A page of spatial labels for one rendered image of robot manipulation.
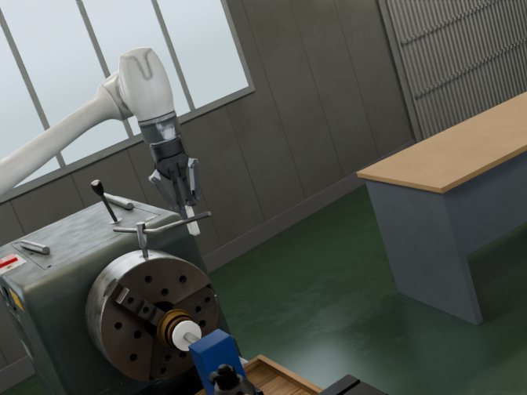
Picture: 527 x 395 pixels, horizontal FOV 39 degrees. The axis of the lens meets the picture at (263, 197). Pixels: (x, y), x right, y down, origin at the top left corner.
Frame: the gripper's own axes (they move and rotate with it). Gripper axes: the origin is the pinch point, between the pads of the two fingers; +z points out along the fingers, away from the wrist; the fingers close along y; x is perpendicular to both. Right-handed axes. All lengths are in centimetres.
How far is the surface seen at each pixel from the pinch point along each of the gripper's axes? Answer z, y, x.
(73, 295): 12.4, -27.4, 23.5
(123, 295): 11.6, -20.1, 4.7
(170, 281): 14.7, -7.1, 8.0
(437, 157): 53, 172, 108
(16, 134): -6, 23, 290
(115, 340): 22.2, -24.7, 8.0
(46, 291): 9.0, -33.0, 24.5
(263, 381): 41.8, 1.4, -9.5
